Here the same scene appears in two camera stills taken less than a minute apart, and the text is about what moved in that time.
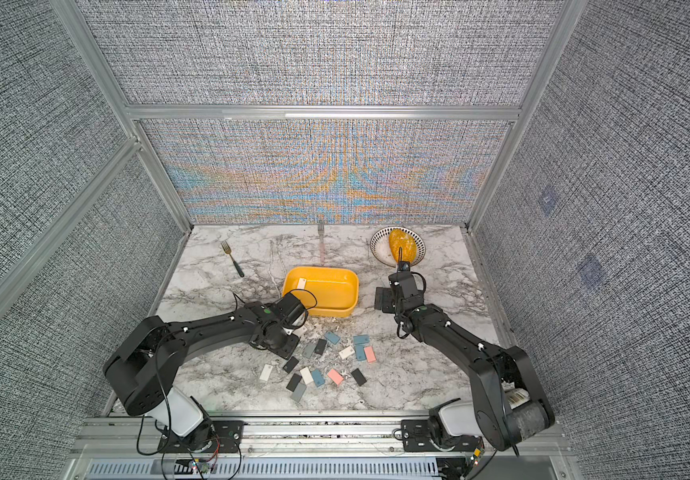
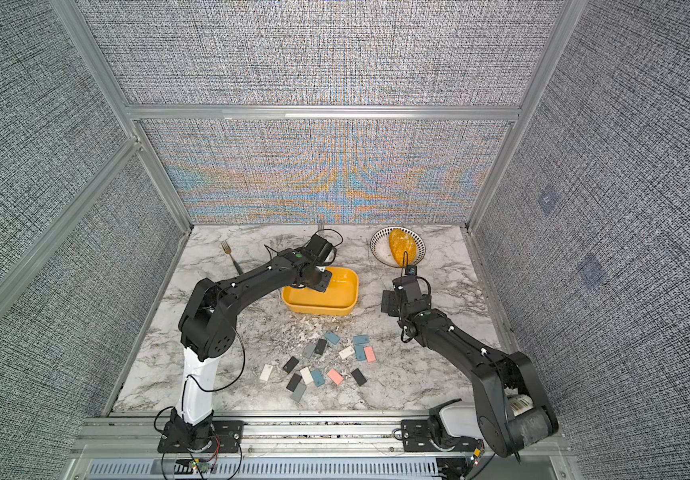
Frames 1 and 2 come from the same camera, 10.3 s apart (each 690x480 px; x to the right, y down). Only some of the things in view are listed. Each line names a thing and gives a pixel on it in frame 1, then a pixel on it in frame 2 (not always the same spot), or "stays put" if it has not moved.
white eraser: x=306 y=375 stays put
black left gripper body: x=285 y=345 -> x=321 y=280
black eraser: x=290 y=365 stays put
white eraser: x=266 y=372 stays put
